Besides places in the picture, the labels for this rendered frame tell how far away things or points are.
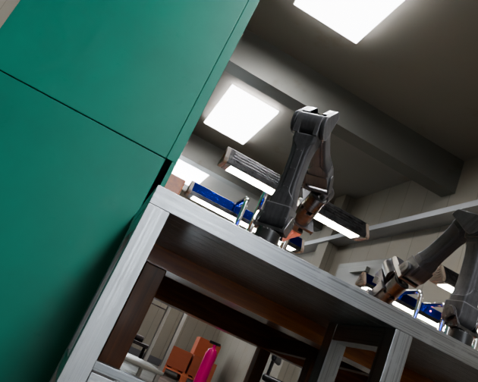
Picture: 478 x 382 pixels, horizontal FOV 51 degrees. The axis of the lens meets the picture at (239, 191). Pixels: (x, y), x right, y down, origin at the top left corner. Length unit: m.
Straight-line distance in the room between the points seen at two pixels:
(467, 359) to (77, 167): 1.01
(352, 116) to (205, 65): 3.60
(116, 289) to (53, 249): 0.39
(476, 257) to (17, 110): 1.28
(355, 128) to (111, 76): 3.76
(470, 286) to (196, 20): 1.07
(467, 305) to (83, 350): 1.01
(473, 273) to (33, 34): 1.33
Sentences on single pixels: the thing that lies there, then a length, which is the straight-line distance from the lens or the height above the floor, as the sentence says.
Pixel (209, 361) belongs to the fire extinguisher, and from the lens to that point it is 6.91.
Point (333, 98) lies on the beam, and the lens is 4.95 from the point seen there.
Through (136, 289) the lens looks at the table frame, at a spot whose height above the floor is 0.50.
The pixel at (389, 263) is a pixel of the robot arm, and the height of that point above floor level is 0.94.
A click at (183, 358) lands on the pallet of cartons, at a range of 8.07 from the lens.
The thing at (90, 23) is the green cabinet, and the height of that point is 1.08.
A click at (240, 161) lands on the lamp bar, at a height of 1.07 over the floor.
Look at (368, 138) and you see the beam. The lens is 5.01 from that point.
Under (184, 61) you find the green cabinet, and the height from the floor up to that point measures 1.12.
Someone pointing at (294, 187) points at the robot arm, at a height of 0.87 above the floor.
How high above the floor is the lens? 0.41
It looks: 19 degrees up
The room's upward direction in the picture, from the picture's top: 24 degrees clockwise
